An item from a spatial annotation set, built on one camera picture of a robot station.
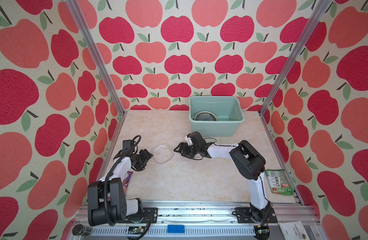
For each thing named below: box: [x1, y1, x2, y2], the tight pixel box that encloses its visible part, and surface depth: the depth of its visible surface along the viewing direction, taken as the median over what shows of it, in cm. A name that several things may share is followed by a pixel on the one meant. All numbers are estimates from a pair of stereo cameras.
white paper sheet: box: [278, 220, 310, 240], surface depth 70 cm
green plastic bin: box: [188, 96, 245, 137], surface depth 111 cm
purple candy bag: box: [122, 171, 134, 188], surface depth 86 cm
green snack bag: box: [264, 169, 294, 196], surface depth 86 cm
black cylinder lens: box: [72, 223, 93, 237], surface depth 64 cm
